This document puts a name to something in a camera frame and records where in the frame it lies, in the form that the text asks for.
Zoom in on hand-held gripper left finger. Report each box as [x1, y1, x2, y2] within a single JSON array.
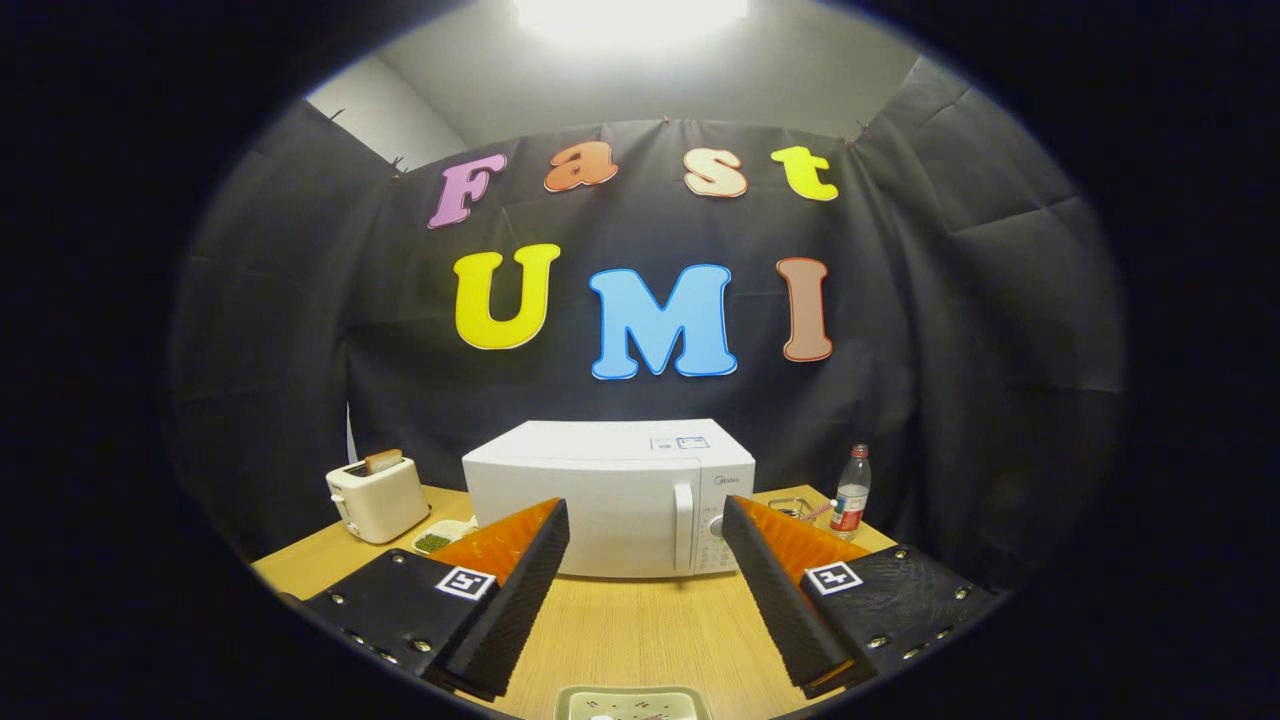
[[298, 498, 573, 701]]

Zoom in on white toaster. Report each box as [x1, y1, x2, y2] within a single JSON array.
[[326, 457, 432, 545]]

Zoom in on white microwave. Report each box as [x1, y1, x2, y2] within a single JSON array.
[[462, 419, 756, 580]]

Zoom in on plastic bottle red label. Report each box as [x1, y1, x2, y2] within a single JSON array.
[[830, 444, 872, 542]]

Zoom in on white divided bean dish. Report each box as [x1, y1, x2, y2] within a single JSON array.
[[410, 517, 481, 557]]

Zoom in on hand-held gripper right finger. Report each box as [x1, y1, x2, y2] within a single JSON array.
[[718, 495, 1001, 701]]

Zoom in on white plate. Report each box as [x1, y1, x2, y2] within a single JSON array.
[[555, 684, 713, 720]]

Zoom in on metal wire basket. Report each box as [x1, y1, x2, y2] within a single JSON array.
[[765, 497, 836, 527]]

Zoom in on ceiling light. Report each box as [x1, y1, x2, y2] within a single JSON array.
[[515, 0, 751, 46]]

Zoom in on black backdrop cloth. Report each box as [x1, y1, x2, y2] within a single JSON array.
[[165, 55, 1126, 591]]

